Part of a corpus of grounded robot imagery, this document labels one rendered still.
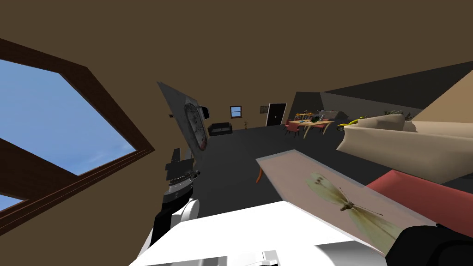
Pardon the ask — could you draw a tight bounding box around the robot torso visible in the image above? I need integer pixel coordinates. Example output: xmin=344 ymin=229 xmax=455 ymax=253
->
xmin=128 ymin=200 xmax=389 ymax=266

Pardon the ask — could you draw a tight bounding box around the yellow toy vehicle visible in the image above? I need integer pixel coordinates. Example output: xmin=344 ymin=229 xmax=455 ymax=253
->
xmin=336 ymin=116 xmax=367 ymax=132

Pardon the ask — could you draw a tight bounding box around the grey door leaf with dial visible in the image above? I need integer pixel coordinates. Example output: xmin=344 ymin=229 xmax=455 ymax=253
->
xmin=157 ymin=81 xmax=210 ymax=164

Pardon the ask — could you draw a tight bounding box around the beige sofa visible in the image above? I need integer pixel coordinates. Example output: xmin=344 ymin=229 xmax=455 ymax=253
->
xmin=336 ymin=113 xmax=473 ymax=185

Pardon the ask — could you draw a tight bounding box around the black sofa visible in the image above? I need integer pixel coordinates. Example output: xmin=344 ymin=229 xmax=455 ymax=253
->
xmin=207 ymin=122 xmax=234 ymax=137

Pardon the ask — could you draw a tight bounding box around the wooden dining table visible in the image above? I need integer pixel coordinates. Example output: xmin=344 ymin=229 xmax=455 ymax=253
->
xmin=288 ymin=110 xmax=335 ymax=139

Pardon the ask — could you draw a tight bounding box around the table with dragonfly print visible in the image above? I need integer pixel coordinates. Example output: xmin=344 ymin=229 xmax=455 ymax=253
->
xmin=255 ymin=149 xmax=437 ymax=256

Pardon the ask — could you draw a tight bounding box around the black door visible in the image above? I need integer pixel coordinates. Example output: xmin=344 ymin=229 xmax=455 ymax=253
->
xmin=265 ymin=103 xmax=288 ymax=127

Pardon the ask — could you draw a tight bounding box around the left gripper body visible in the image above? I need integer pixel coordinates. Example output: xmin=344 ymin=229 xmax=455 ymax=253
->
xmin=164 ymin=158 xmax=195 ymax=181

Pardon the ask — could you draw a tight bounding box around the large brown framed window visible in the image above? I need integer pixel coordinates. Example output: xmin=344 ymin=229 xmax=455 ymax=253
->
xmin=0 ymin=36 xmax=156 ymax=237

